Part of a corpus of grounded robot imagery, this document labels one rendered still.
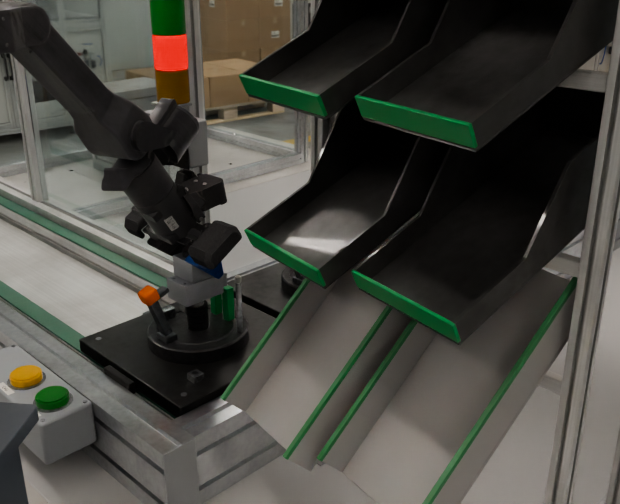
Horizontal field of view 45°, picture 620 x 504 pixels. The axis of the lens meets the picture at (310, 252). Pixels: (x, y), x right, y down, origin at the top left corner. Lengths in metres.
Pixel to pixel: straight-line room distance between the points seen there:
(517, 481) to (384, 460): 0.29
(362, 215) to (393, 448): 0.23
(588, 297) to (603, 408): 0.52
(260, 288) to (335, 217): 0.45
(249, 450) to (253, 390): 0.13
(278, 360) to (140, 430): 0.18
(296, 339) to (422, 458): 0.22
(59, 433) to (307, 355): 0.32
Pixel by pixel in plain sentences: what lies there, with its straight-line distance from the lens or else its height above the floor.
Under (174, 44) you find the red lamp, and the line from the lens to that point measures 1.16.
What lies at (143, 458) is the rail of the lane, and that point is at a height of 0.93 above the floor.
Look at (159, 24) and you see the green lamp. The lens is 1.16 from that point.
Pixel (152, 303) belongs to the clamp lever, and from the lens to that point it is 1.00.
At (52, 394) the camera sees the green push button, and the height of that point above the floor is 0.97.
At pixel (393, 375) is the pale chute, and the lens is 0.78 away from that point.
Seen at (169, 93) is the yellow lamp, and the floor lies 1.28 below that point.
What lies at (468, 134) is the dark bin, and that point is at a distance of 0.56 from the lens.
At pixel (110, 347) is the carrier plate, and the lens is 1.08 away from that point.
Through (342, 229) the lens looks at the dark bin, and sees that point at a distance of 0.77.
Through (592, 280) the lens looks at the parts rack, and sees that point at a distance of 0.69.
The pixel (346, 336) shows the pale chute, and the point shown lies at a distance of 0.84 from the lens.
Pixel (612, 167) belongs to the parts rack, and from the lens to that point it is 0.65.
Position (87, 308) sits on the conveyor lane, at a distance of 1.33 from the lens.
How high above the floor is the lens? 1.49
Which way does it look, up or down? 23 degrees down
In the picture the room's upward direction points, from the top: straight up
